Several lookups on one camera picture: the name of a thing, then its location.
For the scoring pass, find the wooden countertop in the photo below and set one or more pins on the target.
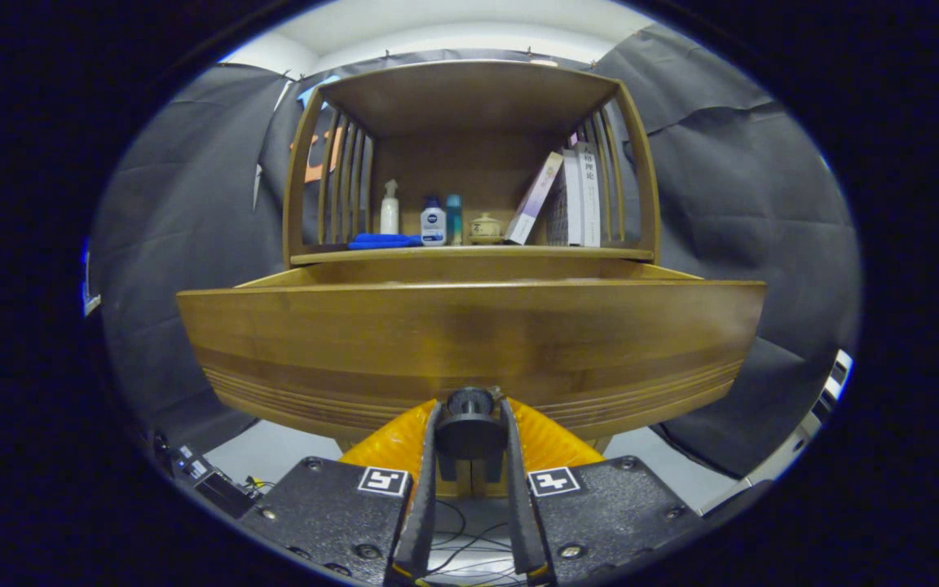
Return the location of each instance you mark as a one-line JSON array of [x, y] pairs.
[[518, 254]]

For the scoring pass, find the purple book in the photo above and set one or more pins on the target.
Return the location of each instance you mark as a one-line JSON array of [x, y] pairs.
[[531, 204]]

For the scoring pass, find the white book with black lettering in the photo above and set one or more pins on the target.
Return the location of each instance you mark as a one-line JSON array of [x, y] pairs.
[[590, 204]]

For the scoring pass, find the blue cloth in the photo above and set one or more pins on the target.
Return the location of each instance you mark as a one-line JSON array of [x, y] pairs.
[[380, 241]]

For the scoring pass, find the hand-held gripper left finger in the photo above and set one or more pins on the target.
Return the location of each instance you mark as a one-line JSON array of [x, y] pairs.
[[425, 505]]

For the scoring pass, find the dark patterned book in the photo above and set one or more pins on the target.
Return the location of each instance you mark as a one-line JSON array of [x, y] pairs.
[[557, 216]]

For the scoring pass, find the teal blue bottle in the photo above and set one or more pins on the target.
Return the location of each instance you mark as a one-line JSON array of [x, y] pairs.
[[454, 220]]

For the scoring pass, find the beige lidded tea bowl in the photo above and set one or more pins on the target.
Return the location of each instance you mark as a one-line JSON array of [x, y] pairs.
[[486, 228]]

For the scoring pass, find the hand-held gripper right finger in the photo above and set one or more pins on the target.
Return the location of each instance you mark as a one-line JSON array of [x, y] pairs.
[[518, 505]]

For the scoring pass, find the white bottle with blue cap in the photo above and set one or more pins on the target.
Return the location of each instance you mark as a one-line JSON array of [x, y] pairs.
[[433, 224]]

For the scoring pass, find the black electronic box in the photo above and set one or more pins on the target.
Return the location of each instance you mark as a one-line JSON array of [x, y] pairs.
[[221, 493]]

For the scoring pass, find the white pump bottle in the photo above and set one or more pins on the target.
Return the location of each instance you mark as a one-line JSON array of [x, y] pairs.
[[390, 216]]

